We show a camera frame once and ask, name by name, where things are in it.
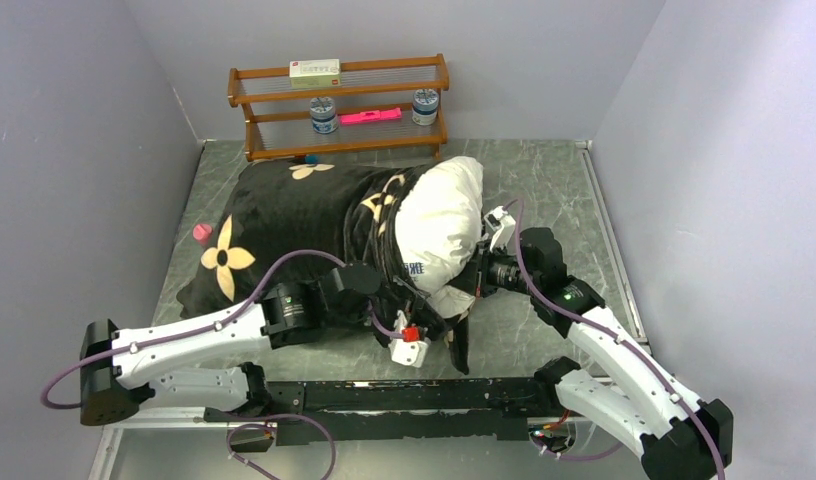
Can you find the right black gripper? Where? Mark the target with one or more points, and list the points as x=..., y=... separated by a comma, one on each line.
x=481, y=265

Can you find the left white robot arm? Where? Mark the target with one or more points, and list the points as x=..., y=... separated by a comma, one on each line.
x=129, y=370

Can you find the aluminium frame rail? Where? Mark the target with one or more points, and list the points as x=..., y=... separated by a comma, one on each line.
x=170, y=444

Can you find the white pillow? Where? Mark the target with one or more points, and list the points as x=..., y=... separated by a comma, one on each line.
x=437, y=228

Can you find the pink flat tool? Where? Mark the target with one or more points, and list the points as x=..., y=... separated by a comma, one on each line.
x=371, y=116

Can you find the blue white jar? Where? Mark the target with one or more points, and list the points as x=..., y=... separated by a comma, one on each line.
x=323, y=115
x=425, y=106

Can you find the black floral pillowcase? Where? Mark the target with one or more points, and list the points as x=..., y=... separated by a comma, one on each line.
x=286, y=222

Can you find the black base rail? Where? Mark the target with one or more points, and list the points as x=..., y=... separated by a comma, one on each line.
x=504, y=408

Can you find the white green box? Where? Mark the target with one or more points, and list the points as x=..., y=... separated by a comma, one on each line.
x=311, y=74

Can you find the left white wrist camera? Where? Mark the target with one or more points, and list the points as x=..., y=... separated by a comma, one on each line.
x=412, y=347

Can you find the wooden two-tier shelf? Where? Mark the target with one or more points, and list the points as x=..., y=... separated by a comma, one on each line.
x=279, y=124

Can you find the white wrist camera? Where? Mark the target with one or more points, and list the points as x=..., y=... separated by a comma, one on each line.
x=412, y=347
x=499, y=227

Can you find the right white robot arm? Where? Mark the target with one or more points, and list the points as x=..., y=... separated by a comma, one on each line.
x=674, y=433

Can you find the pink small cup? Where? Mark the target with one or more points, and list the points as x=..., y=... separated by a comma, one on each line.
x=202, y=233

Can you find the right blue white jar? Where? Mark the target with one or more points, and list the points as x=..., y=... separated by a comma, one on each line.
x=425, y=106

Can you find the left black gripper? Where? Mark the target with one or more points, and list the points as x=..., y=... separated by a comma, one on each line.
x=409, y=299

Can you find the left blue white jar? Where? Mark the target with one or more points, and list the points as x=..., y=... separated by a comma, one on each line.
x=323, y=115

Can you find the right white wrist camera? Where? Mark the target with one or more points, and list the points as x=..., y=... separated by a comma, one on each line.
x=499, y=227

